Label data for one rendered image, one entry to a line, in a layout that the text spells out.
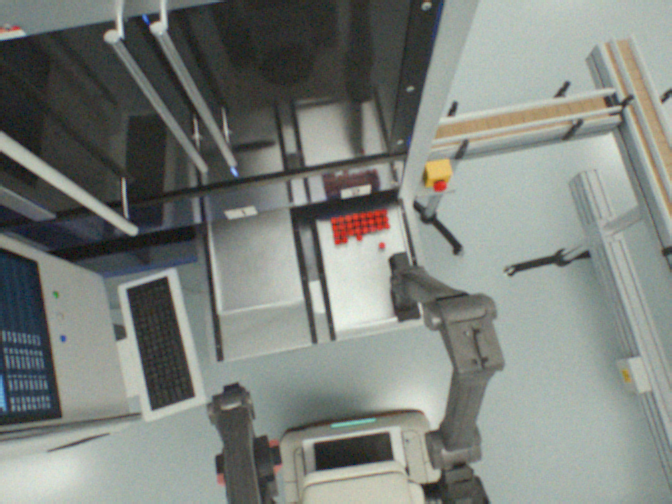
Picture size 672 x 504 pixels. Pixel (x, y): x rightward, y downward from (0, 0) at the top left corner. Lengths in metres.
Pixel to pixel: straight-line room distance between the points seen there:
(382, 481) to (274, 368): 1.42
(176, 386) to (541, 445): 1.62
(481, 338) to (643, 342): 1.33
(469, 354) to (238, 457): 0.43
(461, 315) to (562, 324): 1.77
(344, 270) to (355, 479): 0.68
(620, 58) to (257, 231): 1.29
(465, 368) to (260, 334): 0.84
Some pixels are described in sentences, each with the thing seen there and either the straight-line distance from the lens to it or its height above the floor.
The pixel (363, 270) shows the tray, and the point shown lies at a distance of 1.50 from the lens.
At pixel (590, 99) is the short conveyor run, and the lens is 1.84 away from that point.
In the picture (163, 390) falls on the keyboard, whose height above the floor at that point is 0.83.
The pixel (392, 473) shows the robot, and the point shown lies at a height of 1.32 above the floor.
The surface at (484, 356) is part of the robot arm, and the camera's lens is 0.80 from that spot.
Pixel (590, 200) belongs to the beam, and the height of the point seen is 0.55.
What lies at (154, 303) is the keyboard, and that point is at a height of 0.82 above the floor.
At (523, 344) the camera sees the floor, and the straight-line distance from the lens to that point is 2.49.
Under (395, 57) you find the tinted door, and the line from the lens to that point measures 0.94.
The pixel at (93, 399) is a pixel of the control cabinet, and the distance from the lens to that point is 1.51.
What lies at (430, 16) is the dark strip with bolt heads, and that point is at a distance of 0.87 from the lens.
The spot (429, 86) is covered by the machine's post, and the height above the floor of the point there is 1.50.
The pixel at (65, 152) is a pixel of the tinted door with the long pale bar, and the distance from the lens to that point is 1.13.
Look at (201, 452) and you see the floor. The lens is 2.47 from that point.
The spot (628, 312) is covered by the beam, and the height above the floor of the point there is 0.55.
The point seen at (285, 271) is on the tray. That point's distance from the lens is 1.52.
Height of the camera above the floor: 2.35
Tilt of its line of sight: 75 degrees down
